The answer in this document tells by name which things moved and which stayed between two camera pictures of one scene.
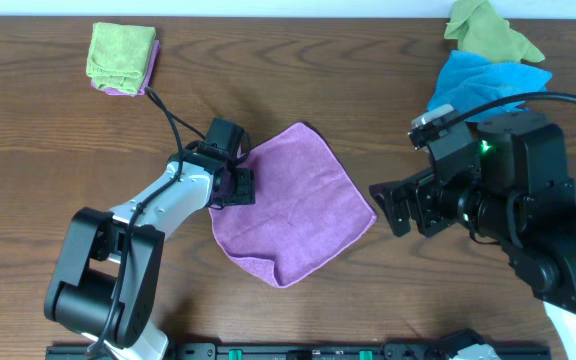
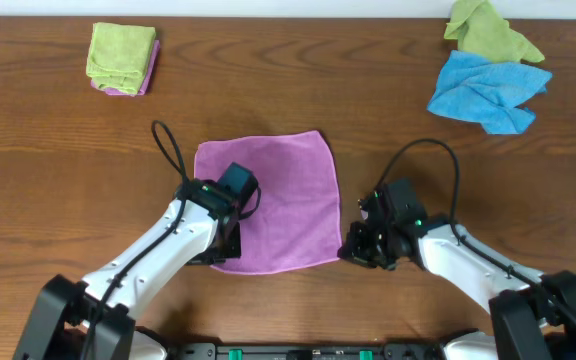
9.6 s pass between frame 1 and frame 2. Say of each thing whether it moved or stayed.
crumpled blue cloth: stayed
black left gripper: moved
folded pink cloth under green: stayed
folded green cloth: stayed
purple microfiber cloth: moved
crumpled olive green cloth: stayed
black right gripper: moved
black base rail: stayed
